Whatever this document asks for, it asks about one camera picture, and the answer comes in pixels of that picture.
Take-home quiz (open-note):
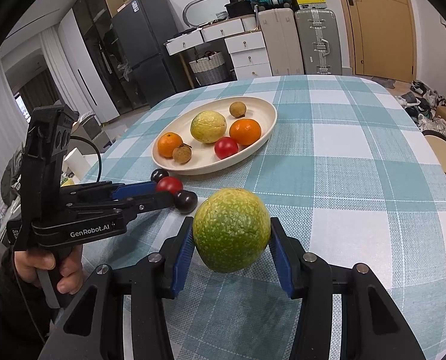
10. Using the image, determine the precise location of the dark plum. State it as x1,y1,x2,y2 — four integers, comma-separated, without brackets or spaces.
173,189,198,215
151,168,169,183

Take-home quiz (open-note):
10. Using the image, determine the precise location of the red cherry tomato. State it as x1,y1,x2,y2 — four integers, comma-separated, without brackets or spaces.
156,176,184,195

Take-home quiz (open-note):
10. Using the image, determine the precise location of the brown stemmed longan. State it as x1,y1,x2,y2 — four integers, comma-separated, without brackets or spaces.
172,144,192,164

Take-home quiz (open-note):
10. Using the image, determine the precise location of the green citrus fruit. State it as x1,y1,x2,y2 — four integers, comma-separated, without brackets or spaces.
193,188,271,273

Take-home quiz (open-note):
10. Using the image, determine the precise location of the yellow-green citrus fruit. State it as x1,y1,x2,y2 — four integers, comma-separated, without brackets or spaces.
190,111,227,144

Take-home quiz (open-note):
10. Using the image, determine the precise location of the orange mandarin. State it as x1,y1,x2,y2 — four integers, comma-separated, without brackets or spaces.
157,133,183,158
229,119,262,146

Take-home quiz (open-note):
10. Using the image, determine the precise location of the brown longan fruit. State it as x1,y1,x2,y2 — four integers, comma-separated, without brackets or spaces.
229,102,247,119

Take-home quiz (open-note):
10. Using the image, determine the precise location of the person's left hand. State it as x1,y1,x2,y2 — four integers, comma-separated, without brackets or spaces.
13,245,85,295

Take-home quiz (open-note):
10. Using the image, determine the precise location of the orange mandarin in plate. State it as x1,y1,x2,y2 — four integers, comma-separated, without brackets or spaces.
157,133,183,158

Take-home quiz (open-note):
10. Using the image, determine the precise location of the cream oval plate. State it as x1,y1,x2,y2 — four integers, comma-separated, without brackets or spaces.
151,97,277,176

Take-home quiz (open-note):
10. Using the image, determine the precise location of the white wardrobe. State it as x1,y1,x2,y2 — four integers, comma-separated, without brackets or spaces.
58,9,120,123

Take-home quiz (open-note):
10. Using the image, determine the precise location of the red tomato in plate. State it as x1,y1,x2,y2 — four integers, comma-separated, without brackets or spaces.
214,136,239,159

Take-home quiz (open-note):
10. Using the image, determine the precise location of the woven laundry basket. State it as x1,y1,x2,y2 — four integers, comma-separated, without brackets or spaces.
189,51,229,86

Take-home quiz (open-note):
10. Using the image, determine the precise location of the checkered teal tablecloth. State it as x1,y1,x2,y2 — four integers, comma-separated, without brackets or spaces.
86,76,446,359

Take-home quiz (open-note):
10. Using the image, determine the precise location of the black refrigerator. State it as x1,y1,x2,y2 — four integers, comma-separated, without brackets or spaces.
111,0,190,107

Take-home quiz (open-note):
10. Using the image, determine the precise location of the white drawer desk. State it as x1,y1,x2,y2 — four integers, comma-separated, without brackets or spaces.
164,15,272,80

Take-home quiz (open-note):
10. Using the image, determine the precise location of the beige suitcase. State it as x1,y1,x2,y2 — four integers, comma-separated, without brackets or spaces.
258,8,305,76

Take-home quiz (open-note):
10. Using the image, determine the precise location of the silver suitcase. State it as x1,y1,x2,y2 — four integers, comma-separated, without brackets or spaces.
295,8,343,76

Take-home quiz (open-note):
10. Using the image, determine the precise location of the yellow black box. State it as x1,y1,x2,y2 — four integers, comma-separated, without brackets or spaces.
296,0,327,10

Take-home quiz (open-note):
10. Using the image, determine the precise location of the wooden door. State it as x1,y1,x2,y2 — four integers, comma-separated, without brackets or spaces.
341,0,416,83

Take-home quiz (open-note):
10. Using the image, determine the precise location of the black cable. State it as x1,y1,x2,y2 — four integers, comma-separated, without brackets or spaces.
70,135,103,185

